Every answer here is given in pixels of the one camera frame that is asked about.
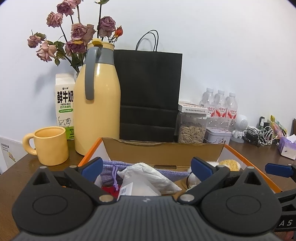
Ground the white paper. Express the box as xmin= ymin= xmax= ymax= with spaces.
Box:
xmin=117 ymin=162 xmax=182 ymax=194

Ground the white wall panel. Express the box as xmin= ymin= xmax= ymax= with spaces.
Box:
xmin=0 ymin=136 xmax=30 ymax=174

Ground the clear plastic bottle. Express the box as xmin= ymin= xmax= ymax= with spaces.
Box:
xmin=117 ymin=177 xmax=162 ymax=197

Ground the flat white carton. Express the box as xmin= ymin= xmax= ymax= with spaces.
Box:
xmin=178 ymin=101 xmax=208 ymax=114

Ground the yellow thermos jug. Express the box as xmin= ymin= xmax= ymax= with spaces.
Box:
xmin=73 ymin=39 xmax=121 ymax=156

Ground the colourful snack packet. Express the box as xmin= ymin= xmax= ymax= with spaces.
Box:
xmin=269 ymin=115 xmax=288 ymax=139

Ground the purple tissue box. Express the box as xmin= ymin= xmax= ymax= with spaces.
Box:
xmin=277 ymin=134 xmax=296 ymax=160

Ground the white cable tangle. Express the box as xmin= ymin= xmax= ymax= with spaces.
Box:
xmin=259 ymin=126 xmax=278 ymax=146

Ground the red artificial rose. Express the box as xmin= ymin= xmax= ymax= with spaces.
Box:
xmin=102 ymin=185 xmax=119 ymax=198

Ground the yellow white plush toy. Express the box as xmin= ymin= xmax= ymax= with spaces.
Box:
xmin=186 ymin=160 xmax=242 ymax=188

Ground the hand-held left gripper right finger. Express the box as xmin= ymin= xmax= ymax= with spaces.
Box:
xmin=178 ymin=157 xmax=263 ymax=205

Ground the pale printed tin box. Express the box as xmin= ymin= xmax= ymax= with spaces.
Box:
xmin=205 ymin=127 xmax=232 ymax=144

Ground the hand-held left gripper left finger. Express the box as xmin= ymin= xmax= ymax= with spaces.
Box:
xmin=31 ymin=157 xmax=116 ymax=204

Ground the clear seed container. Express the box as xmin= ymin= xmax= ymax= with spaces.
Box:
xmin=177 ymin=112 xmax=208 ymax=143

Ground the white robot figure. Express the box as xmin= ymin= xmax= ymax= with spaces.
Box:
xmin=232 ymin=114 xmax=249 ymax=143

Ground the dried pink rose bouquet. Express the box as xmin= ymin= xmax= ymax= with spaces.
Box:
xmin=27 ymin=0 xmax=123 ymax=72

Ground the yellow ceramic mug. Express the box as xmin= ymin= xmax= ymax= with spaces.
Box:
xmin=23 ymin=126 xmax=69 ymax=166

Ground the purple knit pouch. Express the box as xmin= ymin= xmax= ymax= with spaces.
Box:
xmin=100 ymin=160 xmax=192 ymax=188

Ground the red cardboard box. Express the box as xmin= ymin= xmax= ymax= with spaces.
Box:
xmin=77 ymin=137 xmax=282 ymax=194

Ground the white green milk carton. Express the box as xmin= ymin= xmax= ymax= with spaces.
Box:
xmin=55 ymin=73 xmax=75 ymax=141

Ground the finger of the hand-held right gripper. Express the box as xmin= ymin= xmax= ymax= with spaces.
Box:
xmin=265 ymin=163 xmax=296 ymax=179
xmin=276 ymin=189 xmax=296 ymax=205

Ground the black paper bag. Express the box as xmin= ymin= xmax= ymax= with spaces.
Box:
xmin=113 ymin=30 xmax=183 ymax=142

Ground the black charger with cable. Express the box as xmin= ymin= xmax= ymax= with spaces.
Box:
xmin=245 ymin=126 xmax=260 ymax=145

